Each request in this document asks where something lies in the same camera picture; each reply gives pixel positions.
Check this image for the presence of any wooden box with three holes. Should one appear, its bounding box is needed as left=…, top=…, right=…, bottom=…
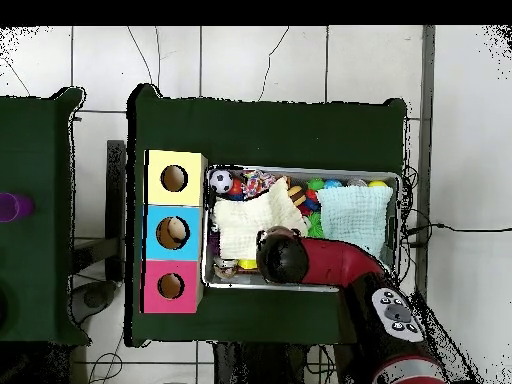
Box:
left=141, top=148, right=209, bottom=315

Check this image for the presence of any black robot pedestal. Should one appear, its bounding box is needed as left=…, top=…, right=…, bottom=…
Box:
left=211, top=342, right=337, bottom=384

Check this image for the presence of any mint green cloth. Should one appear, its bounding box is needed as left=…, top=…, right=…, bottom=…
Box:
left=316, top=185, right=396, bottom=256

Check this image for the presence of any black stand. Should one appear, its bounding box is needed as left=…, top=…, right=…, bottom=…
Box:
left=70, top=139, right=128, bottom=321

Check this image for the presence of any toy burger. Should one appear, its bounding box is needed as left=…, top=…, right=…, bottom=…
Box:
left=287, top=183, right=308, bottom=208

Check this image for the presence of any black and white soccer ball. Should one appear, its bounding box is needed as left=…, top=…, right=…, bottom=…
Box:
left=209, top=168, right=235, bottom=196

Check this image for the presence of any dark green table cloth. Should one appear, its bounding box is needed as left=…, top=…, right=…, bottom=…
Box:
left=126, top=83, right=409, bottom=349
left=0, top=86, right=88, bottom=347

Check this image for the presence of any colourful dotted packet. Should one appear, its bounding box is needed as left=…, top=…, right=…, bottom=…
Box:
left=242, top=169, right=277, bottom=199

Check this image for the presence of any black cable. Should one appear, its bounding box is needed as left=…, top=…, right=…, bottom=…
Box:
left=403, top=221, right=512, bottom=237

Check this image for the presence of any cream yellow cloth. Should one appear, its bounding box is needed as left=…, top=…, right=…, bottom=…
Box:
left=211, top=177, right=309, bottom=261

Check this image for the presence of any purple cup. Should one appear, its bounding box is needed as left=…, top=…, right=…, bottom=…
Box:
left=0, top=191, right=36, bottom=224

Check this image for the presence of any clear shallow bin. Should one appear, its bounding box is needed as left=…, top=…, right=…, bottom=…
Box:
left=202, top=164, right=405, bottom=294

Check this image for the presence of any green spiky ball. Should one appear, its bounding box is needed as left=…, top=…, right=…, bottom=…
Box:
left=307, top=211, right=325, bottom=239

